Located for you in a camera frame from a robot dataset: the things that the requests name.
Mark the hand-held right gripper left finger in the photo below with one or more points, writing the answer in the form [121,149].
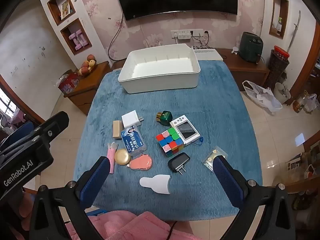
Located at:
[95,180]

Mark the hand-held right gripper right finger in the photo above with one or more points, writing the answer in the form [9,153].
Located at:
[227,182]

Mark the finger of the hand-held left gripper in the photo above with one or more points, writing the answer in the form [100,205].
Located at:
[53,123]

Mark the gold round tin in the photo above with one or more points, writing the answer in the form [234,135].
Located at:
[122,157]

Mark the black charger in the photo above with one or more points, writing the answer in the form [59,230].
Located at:
[178,161]

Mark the blue dental floss box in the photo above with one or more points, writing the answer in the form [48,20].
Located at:
[133,141]

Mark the white handheld screen device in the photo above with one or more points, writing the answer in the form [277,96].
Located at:
[186,130]

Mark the colourful puzzle cube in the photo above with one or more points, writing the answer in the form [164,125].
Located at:
[170,142]

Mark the white charger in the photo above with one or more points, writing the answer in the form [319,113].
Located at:
[131,118]

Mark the green bottle with gold cap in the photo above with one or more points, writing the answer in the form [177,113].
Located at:
[165,117]

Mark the white plastic bin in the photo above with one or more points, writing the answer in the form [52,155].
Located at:
[160,81]

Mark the pink packaged tool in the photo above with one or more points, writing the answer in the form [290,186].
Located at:
[112,157]

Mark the clear packet with gold pieces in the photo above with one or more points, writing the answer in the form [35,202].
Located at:
[211,157]

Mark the blue chair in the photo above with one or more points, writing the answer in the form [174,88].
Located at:
[23,130]

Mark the red printed box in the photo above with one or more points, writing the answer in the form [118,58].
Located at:
[68,83]

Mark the small wooden cabinet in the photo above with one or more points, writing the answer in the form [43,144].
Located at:
[85,90]

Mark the pink comb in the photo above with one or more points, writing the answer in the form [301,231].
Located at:
[141,162]

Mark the pink clothing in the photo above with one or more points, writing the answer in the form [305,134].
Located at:
[125,226]

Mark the tan rectangular box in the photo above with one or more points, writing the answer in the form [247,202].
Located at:
[117,129]

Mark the white bottle-shaped card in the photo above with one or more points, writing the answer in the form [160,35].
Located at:
[157,184]

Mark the basket of peaches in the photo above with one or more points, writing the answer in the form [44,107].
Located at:
[86,66]

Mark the blue quilted blanket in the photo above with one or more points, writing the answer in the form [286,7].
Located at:
[200,100]

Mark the pink dumbbells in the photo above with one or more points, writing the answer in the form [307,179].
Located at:
[78,40]

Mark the white plastic bag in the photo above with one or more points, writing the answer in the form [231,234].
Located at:
[265,97]

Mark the white bucket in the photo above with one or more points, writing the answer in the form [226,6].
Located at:
[282,93]

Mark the cooking oil bottle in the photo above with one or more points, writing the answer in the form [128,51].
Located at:
[300,103]

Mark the long wooden cabinet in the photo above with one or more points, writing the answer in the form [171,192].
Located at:
[247,72]

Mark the brown woven basket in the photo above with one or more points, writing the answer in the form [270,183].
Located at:
[276,67]

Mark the white flat box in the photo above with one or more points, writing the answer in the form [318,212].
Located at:
[208,55]

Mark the dark green air fryer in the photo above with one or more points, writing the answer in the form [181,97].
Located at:
[250,47]

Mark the white wall shelf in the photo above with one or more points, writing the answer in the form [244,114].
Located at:
[53,22]

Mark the picture frame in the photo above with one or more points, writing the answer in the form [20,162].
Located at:
[66,9]

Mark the white wall socket panel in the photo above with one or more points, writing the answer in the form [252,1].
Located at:
[186,33]

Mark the wall niche shelf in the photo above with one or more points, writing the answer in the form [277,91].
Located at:
[278,12]

